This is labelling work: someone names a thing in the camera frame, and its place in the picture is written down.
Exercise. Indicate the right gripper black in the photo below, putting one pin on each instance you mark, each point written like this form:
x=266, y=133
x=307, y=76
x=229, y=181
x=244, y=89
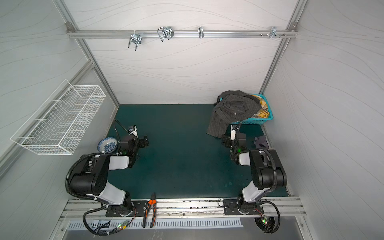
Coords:
x=227, y=141

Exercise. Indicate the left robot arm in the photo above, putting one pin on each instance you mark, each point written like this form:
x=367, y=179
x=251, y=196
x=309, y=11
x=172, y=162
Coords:
x=87, y=178

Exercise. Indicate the teal plastic basket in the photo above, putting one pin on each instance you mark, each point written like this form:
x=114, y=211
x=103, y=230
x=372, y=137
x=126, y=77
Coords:
x=252, y=121

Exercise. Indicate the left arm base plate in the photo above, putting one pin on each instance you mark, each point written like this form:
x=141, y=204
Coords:
x=138, y=209

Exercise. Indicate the white wire wall basket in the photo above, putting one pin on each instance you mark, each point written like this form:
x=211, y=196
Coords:
x=58, y=125

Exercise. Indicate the metal clamp hook left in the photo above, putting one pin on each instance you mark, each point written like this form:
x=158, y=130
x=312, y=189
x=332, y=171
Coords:
x=135, y=40

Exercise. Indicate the grey pinstriped long sleeve shirt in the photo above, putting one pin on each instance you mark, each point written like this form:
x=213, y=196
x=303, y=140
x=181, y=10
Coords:
x=231, y=106

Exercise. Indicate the metal ring clip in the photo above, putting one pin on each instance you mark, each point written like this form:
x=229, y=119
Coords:
x=200, y=32

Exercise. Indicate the orange black pliers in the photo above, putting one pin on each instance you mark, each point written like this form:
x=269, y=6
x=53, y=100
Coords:
x=151, y=205

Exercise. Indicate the aluminium crossbar rail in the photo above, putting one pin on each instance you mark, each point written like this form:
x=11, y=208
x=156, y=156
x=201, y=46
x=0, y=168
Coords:
x=179, y=34

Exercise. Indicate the yellow patterned shirt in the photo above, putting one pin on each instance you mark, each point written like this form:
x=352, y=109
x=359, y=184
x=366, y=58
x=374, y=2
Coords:
x=263, y=113

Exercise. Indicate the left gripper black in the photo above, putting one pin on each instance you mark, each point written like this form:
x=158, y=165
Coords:
x=141, y=141

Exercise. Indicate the metal bracket hook right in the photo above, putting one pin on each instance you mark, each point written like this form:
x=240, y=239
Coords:
x=273, y=34

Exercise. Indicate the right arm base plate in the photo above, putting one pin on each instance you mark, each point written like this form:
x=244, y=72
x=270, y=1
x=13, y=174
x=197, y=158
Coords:
x=233, y=207

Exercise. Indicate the white slotted vent strip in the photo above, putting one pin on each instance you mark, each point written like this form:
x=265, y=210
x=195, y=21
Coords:
x=203, y=223

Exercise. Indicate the blue white ceramic plate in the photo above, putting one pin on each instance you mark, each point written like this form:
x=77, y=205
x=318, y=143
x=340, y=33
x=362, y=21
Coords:
x=107, y=145

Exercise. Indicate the metal clamp hook middle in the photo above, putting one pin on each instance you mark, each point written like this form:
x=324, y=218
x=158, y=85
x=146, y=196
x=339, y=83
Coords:
x=165, y=32

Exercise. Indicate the dark purple plastic object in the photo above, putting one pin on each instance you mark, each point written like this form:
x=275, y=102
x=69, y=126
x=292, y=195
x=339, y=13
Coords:
x=261, y=143

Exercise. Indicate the metal clamp hook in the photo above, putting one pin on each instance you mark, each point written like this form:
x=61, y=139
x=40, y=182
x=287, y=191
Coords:
x=165, y=32
x=135, y=40

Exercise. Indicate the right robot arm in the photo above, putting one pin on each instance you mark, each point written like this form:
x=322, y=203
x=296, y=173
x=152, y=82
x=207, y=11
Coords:
x=267, y=172

